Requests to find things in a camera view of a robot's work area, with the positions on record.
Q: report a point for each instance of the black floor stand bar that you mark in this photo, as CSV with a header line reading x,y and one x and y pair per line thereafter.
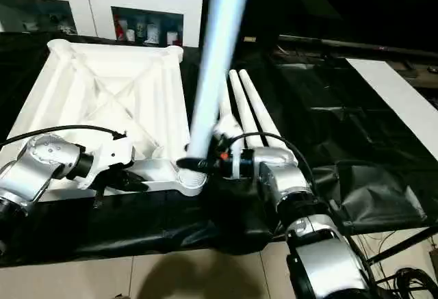
x,y
404,244

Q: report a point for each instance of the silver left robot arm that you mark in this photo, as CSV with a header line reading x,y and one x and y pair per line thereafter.
x,y
37,169

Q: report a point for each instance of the black mat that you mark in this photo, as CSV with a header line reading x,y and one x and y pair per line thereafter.
x,y
308,121

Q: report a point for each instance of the white board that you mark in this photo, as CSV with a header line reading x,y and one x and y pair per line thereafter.
x,y
404,100

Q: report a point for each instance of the black metal rail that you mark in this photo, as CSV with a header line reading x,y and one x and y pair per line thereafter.
x,y
356,44

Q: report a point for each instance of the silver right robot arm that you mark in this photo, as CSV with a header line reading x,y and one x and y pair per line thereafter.
x,y
301,217

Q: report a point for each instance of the white plastic table leg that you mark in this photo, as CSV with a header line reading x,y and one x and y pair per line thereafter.
x,y
224,114
215,59
259,111
243,107

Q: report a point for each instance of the white plastic table top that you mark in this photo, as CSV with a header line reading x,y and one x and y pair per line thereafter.
x,y
102,94

